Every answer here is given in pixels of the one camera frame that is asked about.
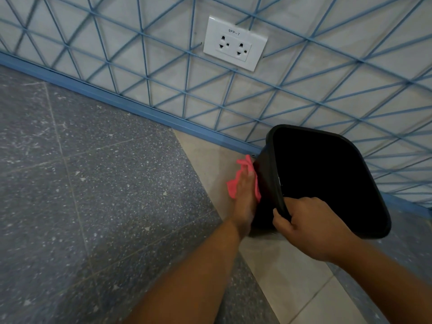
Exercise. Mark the person's right forearm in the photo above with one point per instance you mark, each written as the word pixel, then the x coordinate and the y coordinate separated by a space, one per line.
pixel 384 280

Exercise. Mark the pink cleaning cloth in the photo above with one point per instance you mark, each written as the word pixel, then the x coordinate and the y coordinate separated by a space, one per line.
pixel 241 177

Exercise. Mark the person's right thumb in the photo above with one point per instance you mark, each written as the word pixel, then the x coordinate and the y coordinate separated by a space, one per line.
pixel 281 221

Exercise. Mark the black plastic waste bin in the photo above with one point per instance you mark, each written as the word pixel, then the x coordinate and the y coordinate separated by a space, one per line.
pixel 324 178

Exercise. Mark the person's right hand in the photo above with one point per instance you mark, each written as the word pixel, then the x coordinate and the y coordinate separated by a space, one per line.
pixel 312 229

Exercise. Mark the blue skirting board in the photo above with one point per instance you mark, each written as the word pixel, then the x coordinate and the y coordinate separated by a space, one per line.
pixel 128 102

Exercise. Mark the person's left hand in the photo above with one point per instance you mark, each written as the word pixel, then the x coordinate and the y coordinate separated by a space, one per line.
pixel 244 202

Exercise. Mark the person's left fingers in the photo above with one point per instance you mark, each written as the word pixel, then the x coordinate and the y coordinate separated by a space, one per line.
pixel 247 180

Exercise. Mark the white wall power socket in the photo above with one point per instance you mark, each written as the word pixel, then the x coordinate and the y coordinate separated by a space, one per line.
pixel 235 42

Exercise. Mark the person's left forearm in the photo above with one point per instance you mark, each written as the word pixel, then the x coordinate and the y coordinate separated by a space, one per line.
pixel 189 276

